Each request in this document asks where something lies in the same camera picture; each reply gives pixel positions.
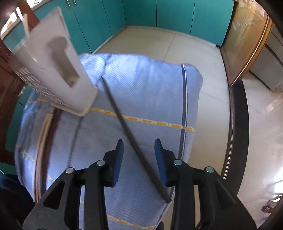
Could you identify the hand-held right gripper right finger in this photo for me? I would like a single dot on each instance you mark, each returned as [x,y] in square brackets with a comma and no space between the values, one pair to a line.
[159,159]

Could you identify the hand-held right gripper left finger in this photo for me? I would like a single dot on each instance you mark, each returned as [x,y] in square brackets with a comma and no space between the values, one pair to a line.
[119,159]

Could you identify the dark brown chopstick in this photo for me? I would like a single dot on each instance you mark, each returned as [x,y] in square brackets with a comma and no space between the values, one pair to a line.
[52,143]
[154,177]

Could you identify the light wooden chopstick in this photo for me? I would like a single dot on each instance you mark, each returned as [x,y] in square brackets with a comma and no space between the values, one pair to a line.
[26,25]
[42,154]

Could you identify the white plastic utensil holder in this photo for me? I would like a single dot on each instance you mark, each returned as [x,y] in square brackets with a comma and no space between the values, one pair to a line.
[44,62]

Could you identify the light blue cloth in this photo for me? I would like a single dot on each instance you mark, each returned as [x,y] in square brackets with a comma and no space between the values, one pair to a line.
[143,92]

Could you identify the wooden glass door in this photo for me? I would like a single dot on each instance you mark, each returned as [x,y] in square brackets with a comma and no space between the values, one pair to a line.
[243,44]

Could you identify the teal cabinets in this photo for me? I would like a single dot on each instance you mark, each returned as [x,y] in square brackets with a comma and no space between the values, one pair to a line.
[172,15]

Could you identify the grey cabinet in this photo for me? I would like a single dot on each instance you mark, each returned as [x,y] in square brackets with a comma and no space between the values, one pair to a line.
[269,66]

